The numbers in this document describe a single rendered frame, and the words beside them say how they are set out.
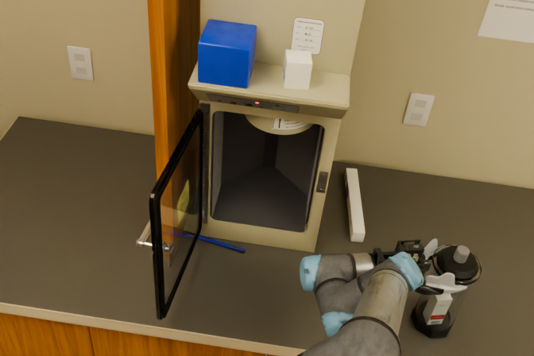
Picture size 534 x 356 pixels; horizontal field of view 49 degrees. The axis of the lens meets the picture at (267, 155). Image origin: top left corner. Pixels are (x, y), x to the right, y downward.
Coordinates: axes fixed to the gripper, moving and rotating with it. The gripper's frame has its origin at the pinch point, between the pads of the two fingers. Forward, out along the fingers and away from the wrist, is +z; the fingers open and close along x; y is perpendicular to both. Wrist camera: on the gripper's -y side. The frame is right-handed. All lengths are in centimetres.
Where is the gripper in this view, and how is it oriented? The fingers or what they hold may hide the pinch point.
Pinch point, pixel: (453, 269)
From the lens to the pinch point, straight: 142.4
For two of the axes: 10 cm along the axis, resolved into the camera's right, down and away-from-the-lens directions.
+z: 9.9, -0.3, 1.6
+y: 0.8, -7.6, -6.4
